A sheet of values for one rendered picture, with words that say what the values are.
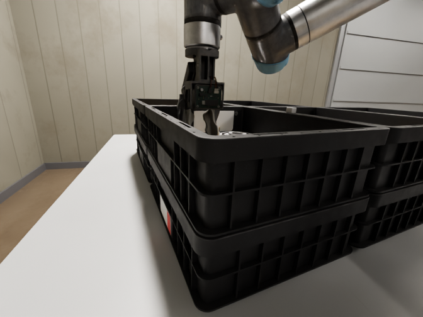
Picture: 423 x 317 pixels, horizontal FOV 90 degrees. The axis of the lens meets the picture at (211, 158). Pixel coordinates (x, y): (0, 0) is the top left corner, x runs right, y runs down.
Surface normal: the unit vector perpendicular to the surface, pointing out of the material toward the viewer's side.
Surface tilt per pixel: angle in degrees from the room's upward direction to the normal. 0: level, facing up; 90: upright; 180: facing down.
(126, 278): 0
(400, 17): 90
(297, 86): 90
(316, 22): 108
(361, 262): 0
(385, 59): 90
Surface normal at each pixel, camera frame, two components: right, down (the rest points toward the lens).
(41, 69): 0.25, 0.30
